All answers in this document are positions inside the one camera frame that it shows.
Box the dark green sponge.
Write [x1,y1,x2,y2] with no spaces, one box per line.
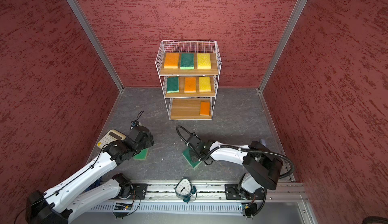
[166,77,179,93]
[182,148,202,169]
[180,53,195,70]

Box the light green sponge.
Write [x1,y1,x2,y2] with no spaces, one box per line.
[133,149,148,160]

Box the orange sponge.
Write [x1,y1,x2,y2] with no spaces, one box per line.
[163,52,180,69]
[199,101,211,117]
[184,77,197,93]

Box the yellow sponge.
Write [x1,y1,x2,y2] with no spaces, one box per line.
[199,77,212,93]
[197,53,211,69]

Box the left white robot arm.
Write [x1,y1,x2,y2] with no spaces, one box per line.
[25,126,154,224]

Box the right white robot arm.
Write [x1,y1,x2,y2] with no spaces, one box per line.
[186,134,284,193]

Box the bottom wooden shelf board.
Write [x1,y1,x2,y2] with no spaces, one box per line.
[168,97,213,121]

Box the wooden shelf board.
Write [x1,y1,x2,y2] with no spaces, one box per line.
[168,97,213,121]
[162,77,218,98]
[158,53,222,77]

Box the middle wooden shelf board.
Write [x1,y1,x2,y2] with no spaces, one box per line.
[162,77,218,98]

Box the top wooden shelf board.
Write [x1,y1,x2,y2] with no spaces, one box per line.
[158,53,222,77]

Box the beige calculator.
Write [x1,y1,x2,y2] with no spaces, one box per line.
[97,130,126,149]

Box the white kitchen timer dial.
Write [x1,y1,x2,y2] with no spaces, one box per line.
[174,177,197,203]

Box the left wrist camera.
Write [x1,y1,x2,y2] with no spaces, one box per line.
[130,110,144,128]

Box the black corrugated cable hose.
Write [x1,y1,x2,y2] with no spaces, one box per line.
[176,125,296,180]

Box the aluminium mounting rail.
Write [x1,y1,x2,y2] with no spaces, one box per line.
[62,181,308,203]

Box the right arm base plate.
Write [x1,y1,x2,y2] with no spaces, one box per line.
[224,184,264,200]

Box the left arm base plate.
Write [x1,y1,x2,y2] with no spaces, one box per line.
[117,183,148,200]

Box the white wire shelf rack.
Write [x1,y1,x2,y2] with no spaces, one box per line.
[155,40,222,121]

